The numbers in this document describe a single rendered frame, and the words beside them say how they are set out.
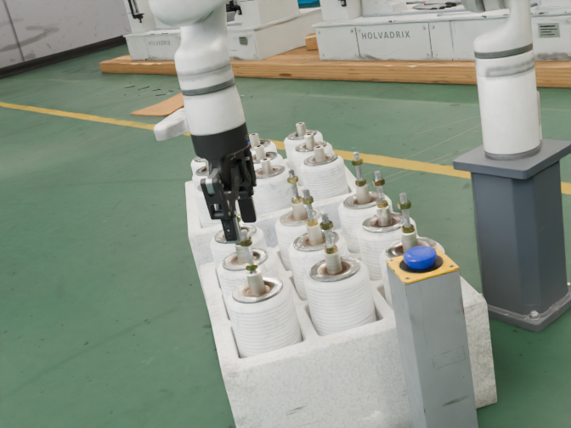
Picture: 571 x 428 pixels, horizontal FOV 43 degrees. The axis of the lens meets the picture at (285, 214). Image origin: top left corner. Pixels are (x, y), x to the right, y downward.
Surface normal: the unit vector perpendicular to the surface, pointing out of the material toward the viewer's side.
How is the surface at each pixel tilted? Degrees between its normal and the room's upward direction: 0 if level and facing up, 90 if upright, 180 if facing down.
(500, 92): 90
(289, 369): 90
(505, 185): 90
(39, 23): 90
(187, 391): 0
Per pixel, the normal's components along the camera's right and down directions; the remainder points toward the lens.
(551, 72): -0.76, 0.37
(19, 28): 0.62, 0.16
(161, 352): -0.19, -0.91
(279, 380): 0.19, 0.32
